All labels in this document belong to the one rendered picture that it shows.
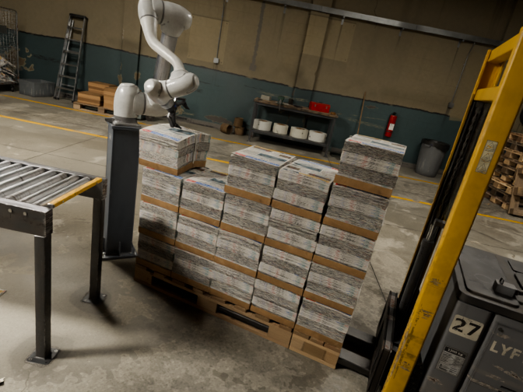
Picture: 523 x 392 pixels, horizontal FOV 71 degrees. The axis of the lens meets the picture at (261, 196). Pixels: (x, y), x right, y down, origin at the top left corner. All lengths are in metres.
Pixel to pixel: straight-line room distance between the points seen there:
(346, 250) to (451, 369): 0.72
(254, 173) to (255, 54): 6.87
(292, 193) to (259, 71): 6.92
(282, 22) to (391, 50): 2.40
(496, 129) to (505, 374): 1.09
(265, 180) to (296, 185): 0.18
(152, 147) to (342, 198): 1.18
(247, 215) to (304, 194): 0.37
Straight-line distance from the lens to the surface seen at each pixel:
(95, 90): 9.14
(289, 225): 2.05
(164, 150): 2.31
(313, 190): 1.95
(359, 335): 2.59
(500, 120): 1.68
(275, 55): 8.75
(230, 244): 2.22
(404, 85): 9.07
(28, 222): 1.88
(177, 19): 2.53
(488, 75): 2.42
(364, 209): 1.92
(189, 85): 2.11
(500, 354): 2.06
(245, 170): 2.06
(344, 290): 2.11
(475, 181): 1.70
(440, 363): 2.08
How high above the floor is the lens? 1.54
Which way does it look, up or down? 19 degrees down
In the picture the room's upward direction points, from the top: 11 degrees clockwise
